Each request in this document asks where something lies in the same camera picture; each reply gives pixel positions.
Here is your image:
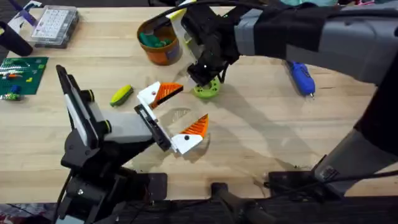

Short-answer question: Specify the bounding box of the white and purple box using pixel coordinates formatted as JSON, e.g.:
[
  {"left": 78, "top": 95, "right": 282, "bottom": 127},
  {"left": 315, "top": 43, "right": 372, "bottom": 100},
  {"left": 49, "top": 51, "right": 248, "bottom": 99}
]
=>
[{"left": 7, "top": 0, "right": 44, "bottom": 33}]

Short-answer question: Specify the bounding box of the yellow green corn toy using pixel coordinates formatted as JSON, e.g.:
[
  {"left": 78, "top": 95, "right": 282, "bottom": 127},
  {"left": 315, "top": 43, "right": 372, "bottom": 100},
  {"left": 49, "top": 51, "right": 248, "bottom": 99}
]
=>
[{"left": 109, "top": 84, "right": 135, "bottom": 108}]

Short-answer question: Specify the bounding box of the blue electric screwdriver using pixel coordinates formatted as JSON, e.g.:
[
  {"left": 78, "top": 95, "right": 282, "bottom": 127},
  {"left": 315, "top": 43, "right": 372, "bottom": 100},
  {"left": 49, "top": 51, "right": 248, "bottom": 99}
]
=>
[{"left": 285, "top": 60, "right": 317, "bottom": 99}]

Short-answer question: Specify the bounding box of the black cylinder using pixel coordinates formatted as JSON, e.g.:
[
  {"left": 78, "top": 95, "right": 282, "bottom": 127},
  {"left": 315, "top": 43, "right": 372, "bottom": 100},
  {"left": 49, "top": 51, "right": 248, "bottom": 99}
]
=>
[{"left": 0, "top": 21, "right": 34, "bottom": 57}]

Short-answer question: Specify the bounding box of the teal object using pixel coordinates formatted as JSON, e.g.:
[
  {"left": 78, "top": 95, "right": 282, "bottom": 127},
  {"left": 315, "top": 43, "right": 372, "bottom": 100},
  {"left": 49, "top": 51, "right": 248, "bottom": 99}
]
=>
[{"left": 279, "top": 0, "right": 339, "bottom": 7}]

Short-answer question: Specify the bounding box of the orange tub with green toys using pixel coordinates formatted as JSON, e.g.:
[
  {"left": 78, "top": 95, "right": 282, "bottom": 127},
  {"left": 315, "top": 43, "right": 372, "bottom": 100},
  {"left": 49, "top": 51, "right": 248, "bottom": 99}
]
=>
[{"left": 136, "top": 17, "right": 183, "bottom": 67}]

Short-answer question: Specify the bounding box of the green disc with holes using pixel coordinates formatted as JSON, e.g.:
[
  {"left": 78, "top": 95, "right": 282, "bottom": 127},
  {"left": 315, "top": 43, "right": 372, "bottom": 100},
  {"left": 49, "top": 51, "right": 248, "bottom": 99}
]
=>
[{"left": 192, "top": 77, "right": 222, "bottom": 100}]

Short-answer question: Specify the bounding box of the clear plastic parts box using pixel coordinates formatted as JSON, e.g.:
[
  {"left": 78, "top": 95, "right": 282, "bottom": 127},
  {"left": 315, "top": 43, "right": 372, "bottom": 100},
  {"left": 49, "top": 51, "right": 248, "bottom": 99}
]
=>
[{"left": 30, "top": 4, "right": 80, "bottom": 50}]

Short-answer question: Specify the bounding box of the green board with toy blocks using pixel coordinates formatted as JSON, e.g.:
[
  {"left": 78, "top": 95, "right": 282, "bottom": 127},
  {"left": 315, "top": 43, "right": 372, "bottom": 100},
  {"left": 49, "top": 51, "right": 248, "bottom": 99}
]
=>
[{"left": 0, "top": 56, "right": 50, "bottom": 102}]

